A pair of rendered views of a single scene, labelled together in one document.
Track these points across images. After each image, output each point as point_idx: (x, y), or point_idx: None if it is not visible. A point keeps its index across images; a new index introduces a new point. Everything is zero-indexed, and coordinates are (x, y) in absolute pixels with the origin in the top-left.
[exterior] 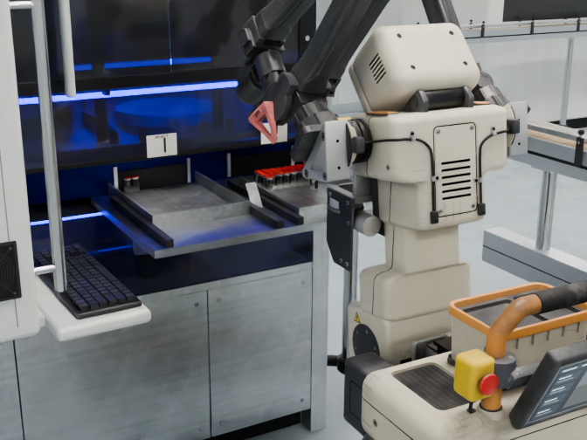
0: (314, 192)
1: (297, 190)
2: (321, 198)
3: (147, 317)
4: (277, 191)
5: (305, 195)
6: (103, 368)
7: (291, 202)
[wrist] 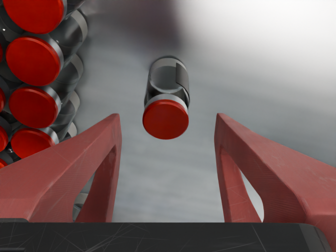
0: (203, 101)
1: (130, 131)
2: (285, 140)
3: None
4: (92, 181)
5: (208, 156)
6: None
7: (221, 219)
